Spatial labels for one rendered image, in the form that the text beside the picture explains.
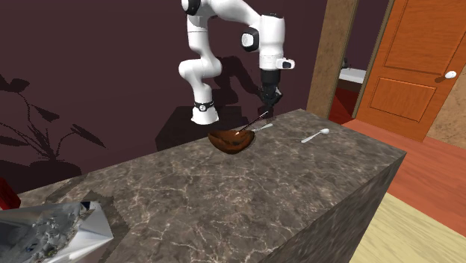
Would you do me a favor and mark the white topped cabinet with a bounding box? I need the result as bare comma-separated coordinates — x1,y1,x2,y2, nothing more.
338,57,367,94

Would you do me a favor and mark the brown bowl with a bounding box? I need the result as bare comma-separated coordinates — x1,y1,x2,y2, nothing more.
207,129,256,155

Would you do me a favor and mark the white spoon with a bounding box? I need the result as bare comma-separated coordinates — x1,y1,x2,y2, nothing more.
300,128,331,144

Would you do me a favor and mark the dark thin utensil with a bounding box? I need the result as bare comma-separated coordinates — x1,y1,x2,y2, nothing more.
237,111,270,135

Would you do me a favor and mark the orange door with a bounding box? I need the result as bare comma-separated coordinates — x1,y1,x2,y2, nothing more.
354,0,466,143

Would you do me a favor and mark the silver crumpled bag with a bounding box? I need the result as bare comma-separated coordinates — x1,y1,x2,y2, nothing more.
0,200,115,263

